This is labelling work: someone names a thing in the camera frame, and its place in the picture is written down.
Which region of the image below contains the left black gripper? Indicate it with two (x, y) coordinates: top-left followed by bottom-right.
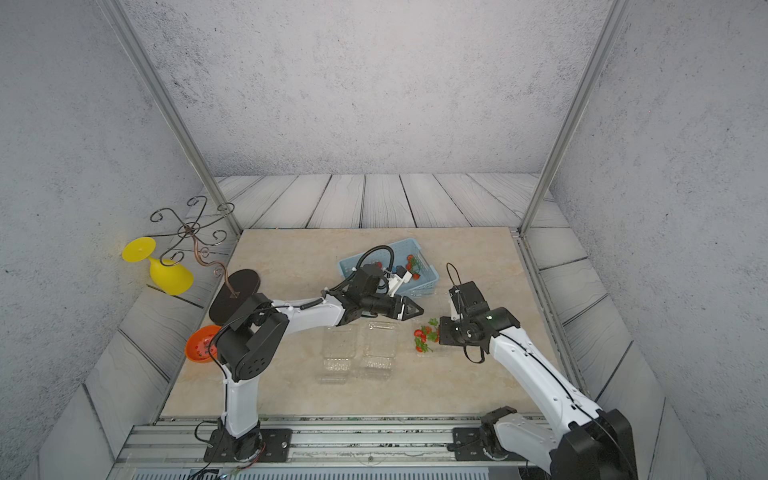
(360, 294), (426, 322)

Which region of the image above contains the clear clamshell container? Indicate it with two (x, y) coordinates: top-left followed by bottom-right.
(317, 325), (358, 384)
(357, 322), (398, 380)
(410, 317), (445, 356)

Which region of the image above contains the light blue perforated basket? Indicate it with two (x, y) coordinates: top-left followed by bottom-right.
(338, 238), (440, 297)

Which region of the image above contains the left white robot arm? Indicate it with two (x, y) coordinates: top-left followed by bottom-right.
(204, 264), (424, 463)

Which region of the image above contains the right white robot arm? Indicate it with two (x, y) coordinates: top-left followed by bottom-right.
(439, 282), (639, 479)

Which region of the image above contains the strawberry cluster right in basket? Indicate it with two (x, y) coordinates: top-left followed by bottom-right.
(406, 255), (422, 280)

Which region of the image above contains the orange plastic bowl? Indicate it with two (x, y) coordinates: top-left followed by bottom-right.
(184, 325), (221, 363)

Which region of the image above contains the yellow plastic goblet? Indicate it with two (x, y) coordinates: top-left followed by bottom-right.
(121, 237), (194, 296)

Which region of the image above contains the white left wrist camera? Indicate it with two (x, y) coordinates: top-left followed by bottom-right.
(387, 266), (413, 297)

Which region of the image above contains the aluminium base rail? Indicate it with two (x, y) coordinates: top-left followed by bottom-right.
(107, 413), (637, 480)

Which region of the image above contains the dark wire jewellery stand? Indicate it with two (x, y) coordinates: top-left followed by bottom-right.
(150, 195), (261, 326)

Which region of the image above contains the aluminium frame post right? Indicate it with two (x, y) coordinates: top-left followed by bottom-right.
(518, 0), (631, 237)

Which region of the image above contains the aluminium frame post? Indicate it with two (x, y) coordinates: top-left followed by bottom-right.
(518, 0), (631, 237)
(98, 0), (227, 206)

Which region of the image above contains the aluminium frame post left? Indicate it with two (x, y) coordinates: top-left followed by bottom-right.
(98, 0), (227, 206)

